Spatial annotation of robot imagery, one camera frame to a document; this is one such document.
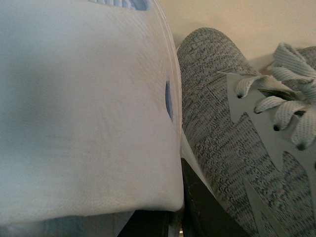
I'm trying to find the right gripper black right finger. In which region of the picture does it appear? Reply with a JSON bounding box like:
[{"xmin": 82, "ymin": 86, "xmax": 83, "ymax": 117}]
[{"xmin": 181, "ymin": 158, "xmax": 250, "ymax": 237}]

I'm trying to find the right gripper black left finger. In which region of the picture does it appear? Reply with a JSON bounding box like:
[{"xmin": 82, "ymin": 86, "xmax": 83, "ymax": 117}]
[{"xmin": 118, "ymin": 210, "xmax": 171, "ymax": 237}]

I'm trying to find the grey sneaker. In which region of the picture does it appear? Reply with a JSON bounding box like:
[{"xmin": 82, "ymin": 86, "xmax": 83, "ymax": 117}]
[{"xmin": 177, "ymin": 28, "xmax": 316, "ymax": 237}]

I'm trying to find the light blue slipper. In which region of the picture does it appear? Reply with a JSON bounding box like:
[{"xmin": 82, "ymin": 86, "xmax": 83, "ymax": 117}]
[{"xmin": 0, "ymin": 0, "xmax": 184, "ymax": 237}]

